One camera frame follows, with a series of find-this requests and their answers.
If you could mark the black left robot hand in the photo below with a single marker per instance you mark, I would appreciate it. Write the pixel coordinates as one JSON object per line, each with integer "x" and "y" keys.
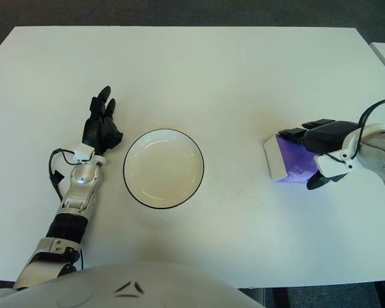
{"x": 91, "y": 131}

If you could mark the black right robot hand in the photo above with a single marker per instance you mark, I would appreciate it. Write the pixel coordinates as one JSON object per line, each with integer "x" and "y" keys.
{"x": 327, "y": 136}

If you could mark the purple tissue paper pack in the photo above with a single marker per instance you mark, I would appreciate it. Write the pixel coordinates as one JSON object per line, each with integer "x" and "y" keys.
{"x": 295, "y": 160}

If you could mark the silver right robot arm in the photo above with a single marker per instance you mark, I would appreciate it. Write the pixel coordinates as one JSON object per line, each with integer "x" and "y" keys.
{"x": 378, "y": 154}

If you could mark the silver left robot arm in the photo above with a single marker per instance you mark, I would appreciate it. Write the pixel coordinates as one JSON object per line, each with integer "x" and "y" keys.
{"x": 83, "y": 176}

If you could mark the white plate with black rim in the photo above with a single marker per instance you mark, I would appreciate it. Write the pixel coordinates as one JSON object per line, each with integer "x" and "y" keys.
{"x": 163, "y": 170}

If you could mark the grey robot torso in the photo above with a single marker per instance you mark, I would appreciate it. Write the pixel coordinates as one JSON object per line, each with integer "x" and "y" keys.
{"x": 131, "y": 285}

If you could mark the black table leg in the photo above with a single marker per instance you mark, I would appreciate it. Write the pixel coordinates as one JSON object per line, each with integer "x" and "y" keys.
{"x": 274, "y": 298}
{"x": 379, "y": 296}

